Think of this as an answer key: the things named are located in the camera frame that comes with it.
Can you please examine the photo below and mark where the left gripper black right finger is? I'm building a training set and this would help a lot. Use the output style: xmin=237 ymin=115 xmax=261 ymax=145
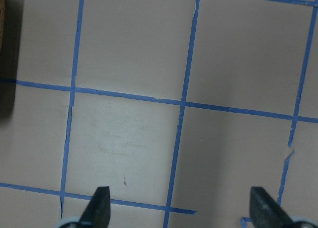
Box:
xmin=249 ymin=187 xmax=298 ymax=228

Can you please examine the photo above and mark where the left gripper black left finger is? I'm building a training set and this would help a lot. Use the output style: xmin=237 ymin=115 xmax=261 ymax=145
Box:
xmin=79 ymin=186 xmax=110 ymax=228

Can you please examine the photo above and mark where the brown wicker basket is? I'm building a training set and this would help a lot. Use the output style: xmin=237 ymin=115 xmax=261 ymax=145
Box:
xmin=0 ymin=0 xmax=6 ymax=67

